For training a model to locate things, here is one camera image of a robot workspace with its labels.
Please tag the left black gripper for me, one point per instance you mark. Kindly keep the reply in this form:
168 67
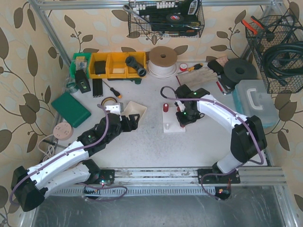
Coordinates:
128 122

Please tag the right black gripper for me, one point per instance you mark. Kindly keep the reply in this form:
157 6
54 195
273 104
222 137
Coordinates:
187 119

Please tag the white tray of springs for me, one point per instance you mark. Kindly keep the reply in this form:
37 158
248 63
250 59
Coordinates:
135 108

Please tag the white peg base plate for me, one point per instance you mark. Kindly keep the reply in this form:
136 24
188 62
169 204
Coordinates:
170 122

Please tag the beige work glove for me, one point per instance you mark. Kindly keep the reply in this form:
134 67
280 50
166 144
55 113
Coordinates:
197 78

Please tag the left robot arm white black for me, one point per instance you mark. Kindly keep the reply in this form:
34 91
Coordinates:
72 165

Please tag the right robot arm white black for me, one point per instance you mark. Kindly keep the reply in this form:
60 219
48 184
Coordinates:
247 134

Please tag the brown tape roll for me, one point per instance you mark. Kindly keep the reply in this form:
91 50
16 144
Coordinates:
108 99

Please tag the orange tip screwdriver left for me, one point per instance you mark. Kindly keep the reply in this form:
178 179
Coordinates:
116 93

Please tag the red tape roll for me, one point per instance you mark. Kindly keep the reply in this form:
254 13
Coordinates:
183 67

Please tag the orange black screwdriver right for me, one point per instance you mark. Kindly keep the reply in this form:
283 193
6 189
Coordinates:
195 67

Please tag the black ribbed block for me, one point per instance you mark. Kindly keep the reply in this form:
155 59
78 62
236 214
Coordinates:
97 88

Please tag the black sanding block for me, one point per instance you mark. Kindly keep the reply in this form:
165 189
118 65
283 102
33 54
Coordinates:
216 67

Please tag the black green device box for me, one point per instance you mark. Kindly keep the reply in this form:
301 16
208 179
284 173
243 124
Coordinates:
82 81

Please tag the yellow storage bin row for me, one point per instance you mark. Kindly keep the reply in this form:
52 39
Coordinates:
115 65

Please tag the teal clear toolbox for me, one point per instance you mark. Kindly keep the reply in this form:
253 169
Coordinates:
251 98

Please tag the black pipe fitting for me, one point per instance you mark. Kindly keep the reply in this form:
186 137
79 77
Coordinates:
131 62

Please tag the black filament spool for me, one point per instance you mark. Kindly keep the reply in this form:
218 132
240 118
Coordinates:
236 70

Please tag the glass jar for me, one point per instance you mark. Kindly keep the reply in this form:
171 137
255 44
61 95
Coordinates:
70 85

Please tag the green storage bin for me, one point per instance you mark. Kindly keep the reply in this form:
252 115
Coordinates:
80 61

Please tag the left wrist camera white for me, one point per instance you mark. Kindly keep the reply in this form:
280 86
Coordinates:
115 108

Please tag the red handled hex key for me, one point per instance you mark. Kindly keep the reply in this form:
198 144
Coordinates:
223 88

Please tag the white cable spool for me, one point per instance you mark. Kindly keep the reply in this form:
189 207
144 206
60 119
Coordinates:
162 62

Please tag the wire basket top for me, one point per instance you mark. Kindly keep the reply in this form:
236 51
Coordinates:
167 18

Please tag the wire basket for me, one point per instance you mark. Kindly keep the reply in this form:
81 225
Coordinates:
278 53
167 18

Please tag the orange handled pliers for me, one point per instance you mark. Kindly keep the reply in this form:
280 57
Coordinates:
250 27

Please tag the wire basket right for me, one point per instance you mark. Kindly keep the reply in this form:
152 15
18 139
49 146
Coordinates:
278 53

